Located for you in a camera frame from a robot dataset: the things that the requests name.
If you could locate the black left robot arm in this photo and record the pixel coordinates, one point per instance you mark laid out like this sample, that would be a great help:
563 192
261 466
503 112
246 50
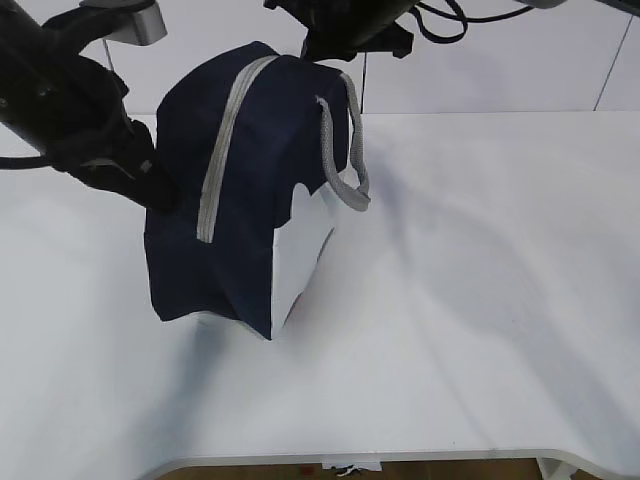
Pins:
71 108

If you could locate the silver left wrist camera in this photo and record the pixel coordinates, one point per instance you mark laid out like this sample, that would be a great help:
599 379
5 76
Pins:
127 21

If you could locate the navy blue lunch bag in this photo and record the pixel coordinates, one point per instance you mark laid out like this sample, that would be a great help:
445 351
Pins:
265 149

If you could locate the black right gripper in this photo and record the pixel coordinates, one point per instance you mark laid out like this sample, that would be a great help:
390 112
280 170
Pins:
342 29

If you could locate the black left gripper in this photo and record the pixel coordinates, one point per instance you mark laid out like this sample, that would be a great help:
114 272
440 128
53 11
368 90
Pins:
114 153

